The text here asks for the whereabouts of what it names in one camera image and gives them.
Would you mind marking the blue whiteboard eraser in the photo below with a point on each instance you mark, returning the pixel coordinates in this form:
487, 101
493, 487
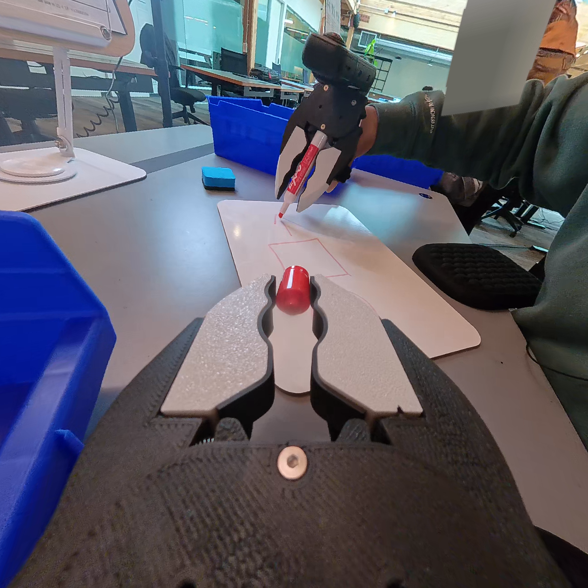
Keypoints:
219, 177

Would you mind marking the person's right hand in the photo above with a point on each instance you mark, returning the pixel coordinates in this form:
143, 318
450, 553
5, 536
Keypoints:
366, 133

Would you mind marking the red marker cap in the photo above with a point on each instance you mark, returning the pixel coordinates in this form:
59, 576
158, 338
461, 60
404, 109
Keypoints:
294, 292

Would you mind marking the white whiteboard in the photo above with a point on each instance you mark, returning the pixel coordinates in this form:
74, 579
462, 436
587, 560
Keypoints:
386, 276

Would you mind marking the black office chair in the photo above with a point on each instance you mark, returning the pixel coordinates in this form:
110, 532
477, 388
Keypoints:
179, 83

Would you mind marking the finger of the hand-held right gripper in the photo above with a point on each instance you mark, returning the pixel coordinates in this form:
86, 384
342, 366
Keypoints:
292, 165
326, 175

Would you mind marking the black textured wrist pad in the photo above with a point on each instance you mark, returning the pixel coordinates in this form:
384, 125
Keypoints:
478, 276

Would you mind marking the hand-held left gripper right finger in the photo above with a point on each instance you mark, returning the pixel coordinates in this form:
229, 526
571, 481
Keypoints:
363, 367

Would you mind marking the red dry-erase marker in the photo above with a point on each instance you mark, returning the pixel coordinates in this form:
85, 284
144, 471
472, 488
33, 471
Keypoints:
303, 175

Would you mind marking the blue plastic bin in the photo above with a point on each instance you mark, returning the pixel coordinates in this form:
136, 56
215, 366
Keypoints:
248, 138
404, 173
46, 367

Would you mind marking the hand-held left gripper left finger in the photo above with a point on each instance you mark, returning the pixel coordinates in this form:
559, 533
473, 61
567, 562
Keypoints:
220, 367

